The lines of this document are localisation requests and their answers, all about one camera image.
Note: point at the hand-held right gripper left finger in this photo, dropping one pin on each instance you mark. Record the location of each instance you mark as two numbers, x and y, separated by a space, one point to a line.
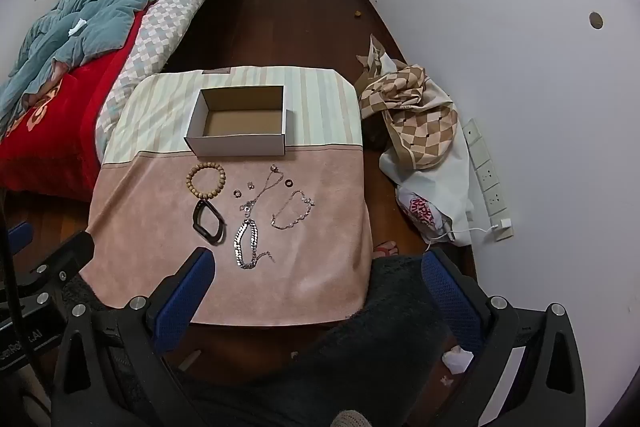
182 294

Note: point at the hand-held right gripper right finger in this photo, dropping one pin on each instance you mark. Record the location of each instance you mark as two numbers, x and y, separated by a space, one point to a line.
450 297

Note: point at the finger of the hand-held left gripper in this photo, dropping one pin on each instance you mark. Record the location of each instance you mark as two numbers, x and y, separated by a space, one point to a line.
70 259
22 237

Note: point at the white cardboard box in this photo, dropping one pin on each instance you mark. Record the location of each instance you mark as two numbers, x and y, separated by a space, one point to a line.
235 146

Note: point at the crumpled white paper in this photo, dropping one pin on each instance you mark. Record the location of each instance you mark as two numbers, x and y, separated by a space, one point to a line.
457 359

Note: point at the person's foot in red sandal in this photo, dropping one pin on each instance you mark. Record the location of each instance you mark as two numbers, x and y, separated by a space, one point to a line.
386 249

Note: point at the white charger plug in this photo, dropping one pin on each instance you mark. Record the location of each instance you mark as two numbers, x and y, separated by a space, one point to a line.
502 225

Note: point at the white red printed plastic bag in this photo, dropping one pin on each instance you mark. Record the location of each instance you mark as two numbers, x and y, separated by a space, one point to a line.
420 209

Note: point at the person's dark fleece pants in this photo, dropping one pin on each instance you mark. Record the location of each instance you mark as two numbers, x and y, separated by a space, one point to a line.
350 357

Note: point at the pink striped tablecloth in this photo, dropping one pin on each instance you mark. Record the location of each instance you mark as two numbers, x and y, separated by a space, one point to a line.
300 257

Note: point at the white power strip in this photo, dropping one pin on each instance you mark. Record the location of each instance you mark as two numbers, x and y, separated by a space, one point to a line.
487 177

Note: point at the bed with red blanket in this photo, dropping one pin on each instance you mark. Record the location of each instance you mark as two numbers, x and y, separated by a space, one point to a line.
75 107

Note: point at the brown checkered cloth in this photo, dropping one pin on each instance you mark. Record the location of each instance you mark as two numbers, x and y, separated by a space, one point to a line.
415 117

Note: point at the white tissue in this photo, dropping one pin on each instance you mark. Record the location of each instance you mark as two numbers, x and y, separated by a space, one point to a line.
77 27

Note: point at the teal blanket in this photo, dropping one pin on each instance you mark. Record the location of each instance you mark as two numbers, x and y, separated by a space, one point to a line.
95 2

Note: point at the white grey checkered quilt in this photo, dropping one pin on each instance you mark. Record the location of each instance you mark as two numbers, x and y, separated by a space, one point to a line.
165 22

